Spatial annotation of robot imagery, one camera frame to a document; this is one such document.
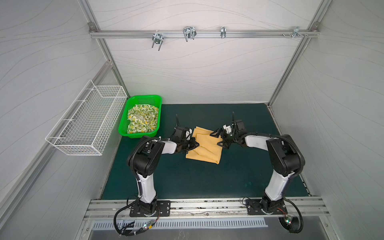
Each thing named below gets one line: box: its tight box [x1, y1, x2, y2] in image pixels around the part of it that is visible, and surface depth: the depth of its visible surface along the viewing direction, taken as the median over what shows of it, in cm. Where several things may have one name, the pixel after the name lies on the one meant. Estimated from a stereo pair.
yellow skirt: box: [185, 126, 223, 165], surface depth 93 cm
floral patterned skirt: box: [127, 104, 159, 134], surface depth 105 cm
